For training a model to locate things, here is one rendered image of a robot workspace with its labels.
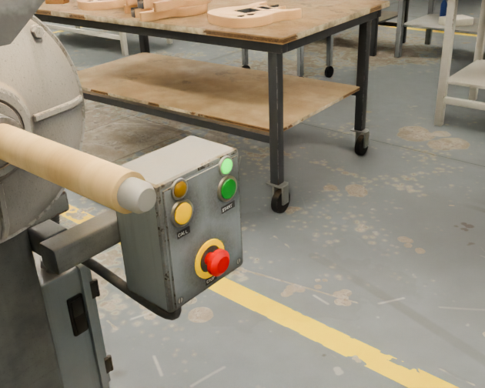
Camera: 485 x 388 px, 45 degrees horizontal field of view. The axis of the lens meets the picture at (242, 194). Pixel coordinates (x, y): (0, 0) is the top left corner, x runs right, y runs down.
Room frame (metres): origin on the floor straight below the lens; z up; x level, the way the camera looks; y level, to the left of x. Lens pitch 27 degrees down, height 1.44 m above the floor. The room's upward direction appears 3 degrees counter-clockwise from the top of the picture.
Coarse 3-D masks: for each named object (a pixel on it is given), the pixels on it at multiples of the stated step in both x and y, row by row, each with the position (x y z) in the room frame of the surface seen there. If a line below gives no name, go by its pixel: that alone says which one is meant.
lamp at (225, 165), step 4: (224, 156) 0.75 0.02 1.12; (228, 156) 0.76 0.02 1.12; (220, 160) 0.75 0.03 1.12; (224, 160) 0.75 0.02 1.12; (228, 160) 0.75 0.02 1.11; (232, 160) 0.76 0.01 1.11; (220, 164) 0.74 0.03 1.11; (224, 164) 0.75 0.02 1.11; (228, 164) 0.75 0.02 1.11; (232, 164) 0.76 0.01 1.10; (220, 168) 0.74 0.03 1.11; (224, 168) 0.74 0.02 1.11; (228, 168) 0.75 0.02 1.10; (220, 172) 0.74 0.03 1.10; (224, 172) 0.75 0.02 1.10; (228, 172) 0.75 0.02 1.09
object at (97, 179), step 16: (0, 128) 0.50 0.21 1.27; (16, 128) 0.50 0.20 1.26; (0, 144) 0.48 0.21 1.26; (16, 144) 0.47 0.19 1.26; (32, 144) 0.46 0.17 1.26; (48, 144) 0.45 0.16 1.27; (16, 160) 0.46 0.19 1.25; (32, 160) 0.44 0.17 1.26; (48, 160) 0.43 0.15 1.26; (64, 160) 0.42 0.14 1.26; (80, 160) 0.42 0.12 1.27; (96, 160) 0.41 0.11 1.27; (48, 176) 0.43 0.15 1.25; (64, 176) 0.41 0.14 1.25; (80, 176) 0.40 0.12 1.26; (96, 176) 0.39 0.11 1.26; (112, 176) 0.39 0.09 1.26; (128, 176) 0.39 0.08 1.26; (80, 192) 0.40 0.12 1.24; (96, 192) 0.39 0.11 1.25; (112, 192) 0.38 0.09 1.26; (112, 208) 0.38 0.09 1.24
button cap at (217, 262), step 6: (210, 252) 0.72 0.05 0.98; (216, 252) 0.71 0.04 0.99; (222, 252) 0.71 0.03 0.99; (210, 258) 0.70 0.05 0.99; (216, 258) 0.70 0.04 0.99; (222, 258) 0.70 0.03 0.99; (228, 258) 0.71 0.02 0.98; (210, 264) 0.69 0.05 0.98; (216, 264) 0.69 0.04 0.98; (222, 264) 0.70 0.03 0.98; (228, 264) 0.71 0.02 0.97; (210, 270) 0.69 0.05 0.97; (216, 270) 0.69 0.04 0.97; (222, 270) 0.70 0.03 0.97
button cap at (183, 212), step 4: (180, 204) 0.68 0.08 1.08; (184, 204) 0.68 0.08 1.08; (188, 204) 0.69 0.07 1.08; (180, 208) 0.68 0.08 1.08; (184, 208) 0.68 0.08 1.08; (188, 208) 0.69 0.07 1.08; (176, 212) 0.67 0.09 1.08; (180, 212) 0.68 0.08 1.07; (184, 212) 0.68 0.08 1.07; (188, 212) 0.69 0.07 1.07; (176, 216) 0.67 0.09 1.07; (180, 216) 0.68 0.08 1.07; (184, 216) 0.68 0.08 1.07; (188, 216) 0.69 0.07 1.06; (176, 220) 0.67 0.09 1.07; (180, 220) 0.68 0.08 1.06; (184, 220) 0.68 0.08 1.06; (188, 220) 0.69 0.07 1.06; (180, 224) 0.68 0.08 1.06
